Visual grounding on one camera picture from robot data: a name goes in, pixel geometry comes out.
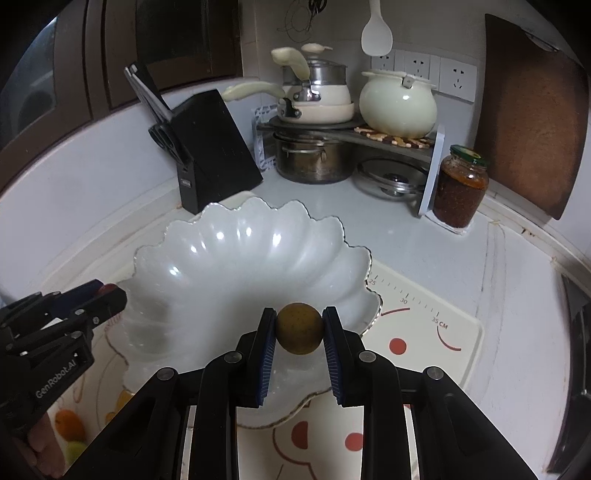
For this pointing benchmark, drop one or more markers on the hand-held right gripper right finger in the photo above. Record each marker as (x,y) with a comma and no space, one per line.
(333,355)

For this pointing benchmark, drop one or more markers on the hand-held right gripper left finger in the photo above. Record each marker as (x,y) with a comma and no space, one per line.
(267,355)

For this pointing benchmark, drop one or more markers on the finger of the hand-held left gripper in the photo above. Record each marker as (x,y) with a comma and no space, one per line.
(69,295)
(108,307)

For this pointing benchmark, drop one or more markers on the brown longan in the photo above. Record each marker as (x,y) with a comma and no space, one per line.
(299,328)

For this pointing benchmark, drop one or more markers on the orange tangerine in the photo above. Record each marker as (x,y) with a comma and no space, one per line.
(69,423)

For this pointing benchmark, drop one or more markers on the white scalloped bowl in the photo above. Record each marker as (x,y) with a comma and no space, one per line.
(221,277)

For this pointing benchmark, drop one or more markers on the green round fruit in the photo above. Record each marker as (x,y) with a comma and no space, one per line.
(76,452)

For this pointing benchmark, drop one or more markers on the person's left hand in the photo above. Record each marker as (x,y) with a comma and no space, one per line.
(41,447)

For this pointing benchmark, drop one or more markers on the bear print silicone mat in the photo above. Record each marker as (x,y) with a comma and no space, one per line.
(415,332)

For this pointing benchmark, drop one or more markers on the glass pot lid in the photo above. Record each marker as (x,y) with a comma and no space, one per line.
(392,180)

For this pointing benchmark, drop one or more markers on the black knife block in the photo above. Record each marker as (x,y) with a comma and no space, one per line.
(217,147)

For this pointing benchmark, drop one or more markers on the steel stockpot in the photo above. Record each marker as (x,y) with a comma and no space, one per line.
(309,159)

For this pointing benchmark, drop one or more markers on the white plastic basket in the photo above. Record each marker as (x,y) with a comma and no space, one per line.
(263,152)

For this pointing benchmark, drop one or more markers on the glass jar of chili sauce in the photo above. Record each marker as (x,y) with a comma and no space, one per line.
(459,194)

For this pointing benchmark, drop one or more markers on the grey shelf rack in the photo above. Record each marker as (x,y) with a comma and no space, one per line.
(431,175)

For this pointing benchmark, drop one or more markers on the wooden trivet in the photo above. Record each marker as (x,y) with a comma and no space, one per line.
(388,138)

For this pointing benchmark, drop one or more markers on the cream frying pan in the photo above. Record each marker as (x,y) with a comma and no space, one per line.
(323,113)

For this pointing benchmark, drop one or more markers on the brown wooden cabinet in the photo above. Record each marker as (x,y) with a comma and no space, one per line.
(115,55)

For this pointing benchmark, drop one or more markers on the dark stovetop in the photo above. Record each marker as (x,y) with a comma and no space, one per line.
(579,369)

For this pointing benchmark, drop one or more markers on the cream ceramic pot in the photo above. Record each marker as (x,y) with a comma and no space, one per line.
(397,106)

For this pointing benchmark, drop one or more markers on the cream saucepan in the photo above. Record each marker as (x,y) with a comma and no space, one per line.
(328,94)

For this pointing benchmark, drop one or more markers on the steel steamer pot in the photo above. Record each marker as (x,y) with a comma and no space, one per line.
(323,71)

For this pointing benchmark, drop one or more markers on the pot lid with cream knob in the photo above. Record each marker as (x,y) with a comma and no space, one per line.
(316,47)

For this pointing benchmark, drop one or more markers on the brown cutting board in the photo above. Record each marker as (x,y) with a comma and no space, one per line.
(531,115)

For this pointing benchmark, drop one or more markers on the white rice spoon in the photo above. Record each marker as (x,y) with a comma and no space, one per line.
(376,39)

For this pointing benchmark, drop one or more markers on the white wall outlet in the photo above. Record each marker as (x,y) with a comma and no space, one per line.
(421,64)
(384,62)
(458,81)

